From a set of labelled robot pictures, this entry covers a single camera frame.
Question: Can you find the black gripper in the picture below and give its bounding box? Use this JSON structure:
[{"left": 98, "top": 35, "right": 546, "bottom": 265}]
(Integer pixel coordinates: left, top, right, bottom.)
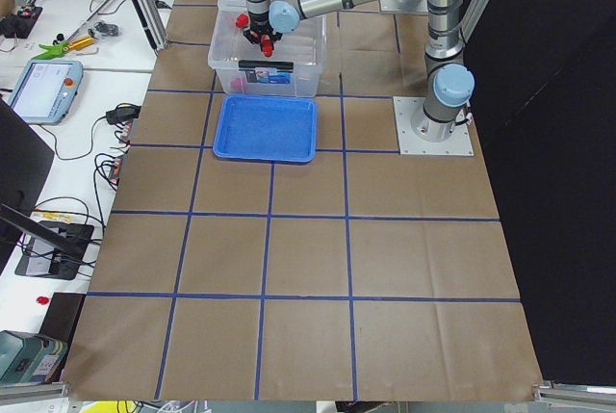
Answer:
[{"left": 242, "top": 12, "right": 283, "bottom": 45}]

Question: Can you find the red block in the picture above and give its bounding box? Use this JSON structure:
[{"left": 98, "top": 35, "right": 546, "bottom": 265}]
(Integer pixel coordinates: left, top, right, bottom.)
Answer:
[
  {"left": 229, "top": 76, "right": 245, "bottom": 93},
  {"left": 235, "top": 13, "right": 250, "bottom": 29},
  {"left": 260, "top": 35, "right": 274, "bottom": 58}
]

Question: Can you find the clear plastic storage box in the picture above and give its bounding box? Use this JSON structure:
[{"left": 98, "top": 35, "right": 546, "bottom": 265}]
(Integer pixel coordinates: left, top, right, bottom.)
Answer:
[{"left": 208, "top": 0, "right": 326, "bottom": 97}]

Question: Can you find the red block under lid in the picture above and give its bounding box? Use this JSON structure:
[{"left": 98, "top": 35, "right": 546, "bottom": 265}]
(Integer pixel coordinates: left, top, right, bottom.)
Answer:
[{"left": 235, "top": 13, "right": 250, "bottom": 29}]

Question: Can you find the blue plastic tray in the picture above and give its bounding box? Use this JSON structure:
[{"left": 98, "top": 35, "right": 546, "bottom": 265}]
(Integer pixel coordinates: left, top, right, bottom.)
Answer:
[{"left": 213, "top": 95, "right": 318, "bottom": 164}]

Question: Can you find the black power adapter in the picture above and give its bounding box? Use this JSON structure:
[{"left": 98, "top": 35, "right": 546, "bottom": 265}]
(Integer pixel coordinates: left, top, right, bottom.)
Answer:
[{"left": 105, "top": 103, "right": 141, "bottom": 125}]

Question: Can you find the reach grabber tool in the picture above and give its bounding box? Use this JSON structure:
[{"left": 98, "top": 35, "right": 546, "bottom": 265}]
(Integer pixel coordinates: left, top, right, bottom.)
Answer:
[{"left": 33, "top": 0, "right": 114, "bottom": 60}]

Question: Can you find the teach pendant tablet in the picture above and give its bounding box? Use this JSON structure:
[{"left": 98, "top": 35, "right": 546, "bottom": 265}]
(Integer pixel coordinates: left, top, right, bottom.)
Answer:
[{"left": 8, "top": 59, "right": 84, "bottom": 125}]

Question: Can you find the black monitor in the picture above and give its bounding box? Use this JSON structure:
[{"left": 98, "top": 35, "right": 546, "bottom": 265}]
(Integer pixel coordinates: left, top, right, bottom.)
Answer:
[{"left": 1, "top": 101, "right": 54, "bottom": 271}]

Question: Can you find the black box latch handle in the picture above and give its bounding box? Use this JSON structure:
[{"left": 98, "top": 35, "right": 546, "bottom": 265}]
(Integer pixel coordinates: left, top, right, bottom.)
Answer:
[{"left": 238, "top": 60, "right": 295, "bottom": 72}]

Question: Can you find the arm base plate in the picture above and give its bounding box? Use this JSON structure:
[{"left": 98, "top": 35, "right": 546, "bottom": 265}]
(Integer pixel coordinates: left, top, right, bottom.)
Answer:
[
  {"left": 393, "top": 96, "right": 475, "bottom": 157},
  {"left": 379, "top": 0, "right": 428, "bottom": 16}
]

